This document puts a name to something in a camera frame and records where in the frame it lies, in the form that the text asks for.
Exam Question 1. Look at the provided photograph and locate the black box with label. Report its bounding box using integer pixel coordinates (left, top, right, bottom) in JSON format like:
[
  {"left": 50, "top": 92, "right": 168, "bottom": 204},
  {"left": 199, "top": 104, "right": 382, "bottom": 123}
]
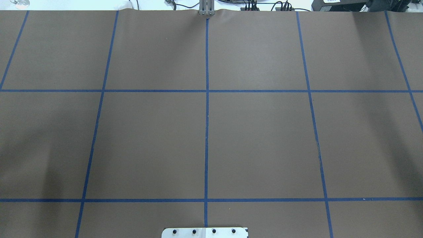
[{"left": 311, "top": 0, "right": 367, "bottom": 12}]

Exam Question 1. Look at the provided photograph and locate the aluminium frame post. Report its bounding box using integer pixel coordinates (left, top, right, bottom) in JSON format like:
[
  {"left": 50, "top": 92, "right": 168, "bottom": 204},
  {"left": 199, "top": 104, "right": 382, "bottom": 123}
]
[{"left": 198, "top": 0, "right": 215, "bottom": 16}]

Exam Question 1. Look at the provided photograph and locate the white camera mast with base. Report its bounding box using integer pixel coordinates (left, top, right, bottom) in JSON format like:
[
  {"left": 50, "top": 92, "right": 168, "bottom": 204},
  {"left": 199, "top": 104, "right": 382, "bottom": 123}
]
[{"left": 161, "top": 227, "right": 249, "bottom": 238}]

